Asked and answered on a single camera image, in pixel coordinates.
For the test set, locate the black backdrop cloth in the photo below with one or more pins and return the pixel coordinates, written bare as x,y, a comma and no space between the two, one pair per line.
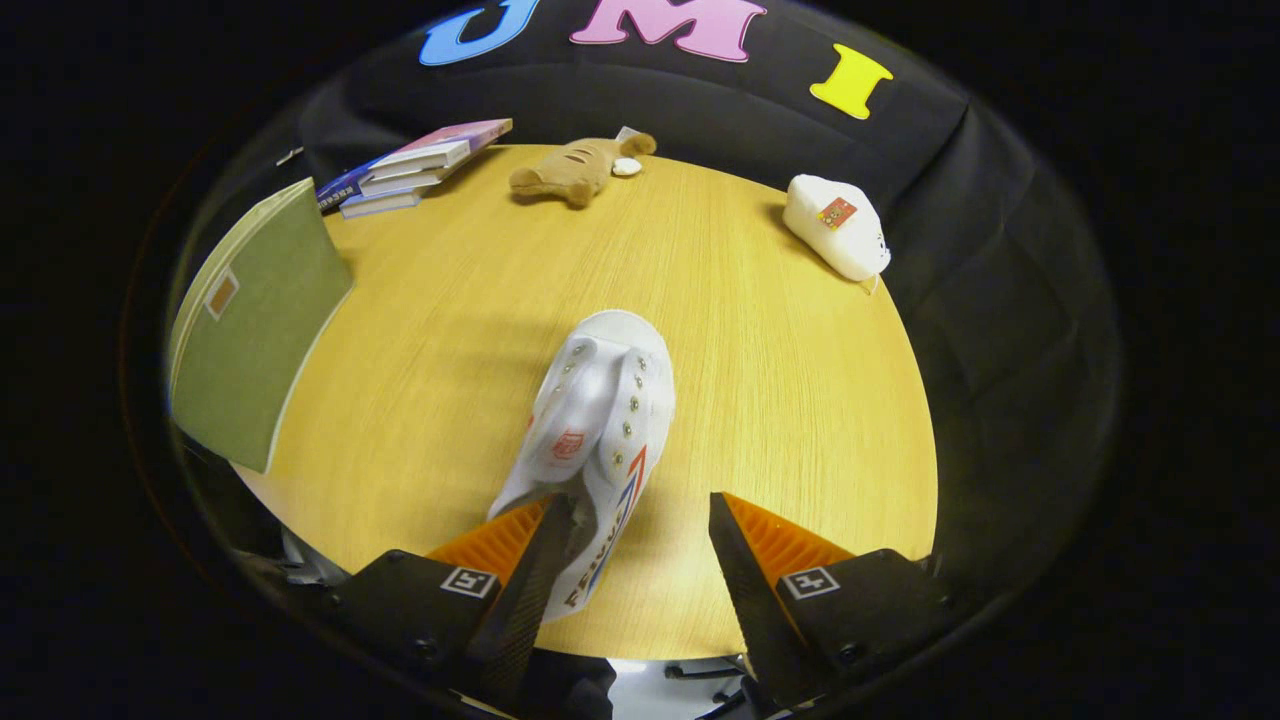
1000,300

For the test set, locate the white plush toy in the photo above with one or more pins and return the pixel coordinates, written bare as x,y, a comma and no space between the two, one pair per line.
835,235

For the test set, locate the pink book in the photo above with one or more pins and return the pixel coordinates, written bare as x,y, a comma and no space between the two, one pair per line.
455,135

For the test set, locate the small white clip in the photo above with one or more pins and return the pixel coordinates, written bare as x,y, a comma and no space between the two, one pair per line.
290,155

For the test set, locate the white canvas shoe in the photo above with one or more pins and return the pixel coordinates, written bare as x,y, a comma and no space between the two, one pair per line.
600,400

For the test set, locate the pale paperback book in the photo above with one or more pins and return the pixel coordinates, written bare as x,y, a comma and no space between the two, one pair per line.
378,204
400,183

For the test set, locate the brown plush toy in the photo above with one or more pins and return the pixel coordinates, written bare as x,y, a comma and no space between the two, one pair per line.
575,170

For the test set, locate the green fabric storage box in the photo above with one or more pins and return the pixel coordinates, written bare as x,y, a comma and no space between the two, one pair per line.
260,350

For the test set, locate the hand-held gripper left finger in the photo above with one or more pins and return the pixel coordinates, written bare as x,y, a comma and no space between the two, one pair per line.
530,600

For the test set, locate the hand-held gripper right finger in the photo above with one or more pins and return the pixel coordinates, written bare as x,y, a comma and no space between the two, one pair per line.
745,600

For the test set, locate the blue book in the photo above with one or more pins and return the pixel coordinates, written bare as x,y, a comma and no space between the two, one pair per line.
342,187

